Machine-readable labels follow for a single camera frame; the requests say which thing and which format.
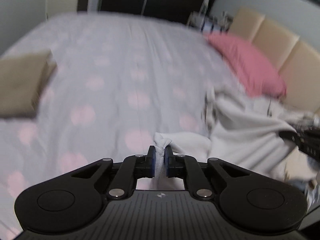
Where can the pink pillow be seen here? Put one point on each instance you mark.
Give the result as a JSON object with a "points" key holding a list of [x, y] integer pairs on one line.
{"points": [[253, 69]]}

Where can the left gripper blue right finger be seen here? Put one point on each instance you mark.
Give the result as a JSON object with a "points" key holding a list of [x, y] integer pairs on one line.
{"points": [[187, 168]]}

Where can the grey pink polka-dot bedspread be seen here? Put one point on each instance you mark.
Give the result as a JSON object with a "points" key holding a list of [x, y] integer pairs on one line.
{"points": [[119, 80]]}

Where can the folded beige garment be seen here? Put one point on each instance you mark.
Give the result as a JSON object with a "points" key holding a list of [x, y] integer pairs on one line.
{"points": [[23, 79]]}

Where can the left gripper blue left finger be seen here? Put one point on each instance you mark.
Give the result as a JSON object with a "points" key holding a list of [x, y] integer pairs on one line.
{"points": [[124, 176]]}

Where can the white bedside table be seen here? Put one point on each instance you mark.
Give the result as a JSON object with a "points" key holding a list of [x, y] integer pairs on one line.
{"points": [[208, 24]]}

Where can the cream padded headboard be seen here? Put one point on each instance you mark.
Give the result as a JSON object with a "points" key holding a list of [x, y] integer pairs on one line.
{"points": [[296, 61]]}

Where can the white sweatshirt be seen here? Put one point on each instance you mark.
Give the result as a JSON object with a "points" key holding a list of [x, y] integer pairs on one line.
{"points": [[245, 132]]}

